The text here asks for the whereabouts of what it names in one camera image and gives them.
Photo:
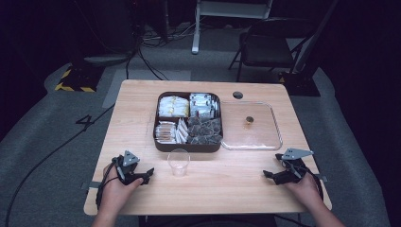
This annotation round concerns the black table grommet hole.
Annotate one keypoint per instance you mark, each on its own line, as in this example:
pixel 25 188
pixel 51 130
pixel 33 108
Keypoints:
pixel 237 95

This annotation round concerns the black stand base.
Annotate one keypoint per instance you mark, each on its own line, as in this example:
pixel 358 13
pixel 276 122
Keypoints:
pixel 301 83

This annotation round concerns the person's right hand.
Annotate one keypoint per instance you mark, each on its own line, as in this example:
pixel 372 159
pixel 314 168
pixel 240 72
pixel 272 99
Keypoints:
pixel 305 189

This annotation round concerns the clear lid with gold knob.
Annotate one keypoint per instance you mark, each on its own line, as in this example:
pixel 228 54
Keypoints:
pixel 252 135

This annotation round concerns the pile of silver packets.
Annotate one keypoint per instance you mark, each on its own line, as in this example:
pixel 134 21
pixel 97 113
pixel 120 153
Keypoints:
pixel 203 104

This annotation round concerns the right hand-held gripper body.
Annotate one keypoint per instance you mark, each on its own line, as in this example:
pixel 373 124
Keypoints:
pixel 293 168

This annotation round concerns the person's left hand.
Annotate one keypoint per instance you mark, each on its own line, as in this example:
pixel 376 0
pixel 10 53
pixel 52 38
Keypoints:
pixel 117 193

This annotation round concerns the brown compartment tray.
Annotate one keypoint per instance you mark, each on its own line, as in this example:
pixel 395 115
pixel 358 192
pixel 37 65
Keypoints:
pixel 188 148

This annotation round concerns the pile of white yellow packets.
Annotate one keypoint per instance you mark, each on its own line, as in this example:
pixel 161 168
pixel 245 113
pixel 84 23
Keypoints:
pixel 173 106

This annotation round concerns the pile of brown stick packets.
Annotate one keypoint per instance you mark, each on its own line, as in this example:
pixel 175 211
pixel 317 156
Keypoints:
pixel 165 132

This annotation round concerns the yellow black striped base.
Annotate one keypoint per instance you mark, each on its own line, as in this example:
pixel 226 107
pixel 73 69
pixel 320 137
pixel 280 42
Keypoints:
pixel 77 80

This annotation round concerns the pile of dark tea bags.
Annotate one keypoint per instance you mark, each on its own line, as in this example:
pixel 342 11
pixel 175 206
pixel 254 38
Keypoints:
pixel 205 130

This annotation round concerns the white metal stand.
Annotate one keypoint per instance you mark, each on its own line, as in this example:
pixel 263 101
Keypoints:
pixel 196 31

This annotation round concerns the clear plastic cup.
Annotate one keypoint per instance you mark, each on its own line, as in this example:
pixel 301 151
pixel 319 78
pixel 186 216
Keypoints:
pixel 178 164

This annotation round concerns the row of white sachets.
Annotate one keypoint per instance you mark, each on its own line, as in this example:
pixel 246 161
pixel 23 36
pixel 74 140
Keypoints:
pixel 182 130

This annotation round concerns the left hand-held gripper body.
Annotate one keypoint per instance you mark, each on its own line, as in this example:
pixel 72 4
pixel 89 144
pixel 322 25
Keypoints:
pixel 130 158

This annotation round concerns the black folding chair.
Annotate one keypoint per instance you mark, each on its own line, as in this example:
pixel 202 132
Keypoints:
pixel 268 47

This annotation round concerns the grey table edge bracket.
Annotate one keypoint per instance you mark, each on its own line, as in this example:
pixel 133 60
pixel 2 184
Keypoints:
pixel 322 178
pixel 91 185

